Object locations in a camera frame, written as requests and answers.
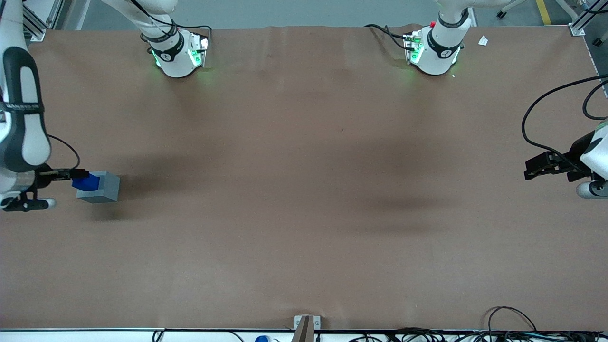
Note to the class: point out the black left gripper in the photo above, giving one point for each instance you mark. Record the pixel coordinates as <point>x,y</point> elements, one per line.
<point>573,161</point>

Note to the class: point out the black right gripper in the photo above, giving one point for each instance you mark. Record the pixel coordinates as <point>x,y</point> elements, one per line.
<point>43,174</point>

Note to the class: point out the blue plastic part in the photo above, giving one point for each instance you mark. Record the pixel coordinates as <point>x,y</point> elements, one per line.
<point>88,183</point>

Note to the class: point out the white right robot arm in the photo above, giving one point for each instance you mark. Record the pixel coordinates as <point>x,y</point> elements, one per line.
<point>23,118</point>

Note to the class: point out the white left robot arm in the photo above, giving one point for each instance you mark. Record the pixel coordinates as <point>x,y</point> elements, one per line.
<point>439,54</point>

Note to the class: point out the gray square base block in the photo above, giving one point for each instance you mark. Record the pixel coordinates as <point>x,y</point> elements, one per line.
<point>108,187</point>

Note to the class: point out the white paper scrap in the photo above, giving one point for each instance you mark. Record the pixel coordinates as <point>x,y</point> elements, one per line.
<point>483,41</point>

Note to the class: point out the chair leg with caster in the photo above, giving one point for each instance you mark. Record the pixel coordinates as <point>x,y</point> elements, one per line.
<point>501,14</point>

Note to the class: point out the paper table cover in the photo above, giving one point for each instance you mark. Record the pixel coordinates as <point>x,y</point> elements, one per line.
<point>304,213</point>

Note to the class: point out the blue round cap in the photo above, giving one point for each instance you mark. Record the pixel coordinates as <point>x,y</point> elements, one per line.
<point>262,339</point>

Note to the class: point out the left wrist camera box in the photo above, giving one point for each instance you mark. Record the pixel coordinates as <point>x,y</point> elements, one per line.
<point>591,190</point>

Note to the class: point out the aluminium frame post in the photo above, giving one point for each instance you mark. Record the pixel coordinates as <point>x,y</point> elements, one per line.
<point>38,33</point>
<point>577,30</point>

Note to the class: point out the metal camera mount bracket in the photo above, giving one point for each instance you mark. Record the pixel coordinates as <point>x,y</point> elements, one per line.
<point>306,327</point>

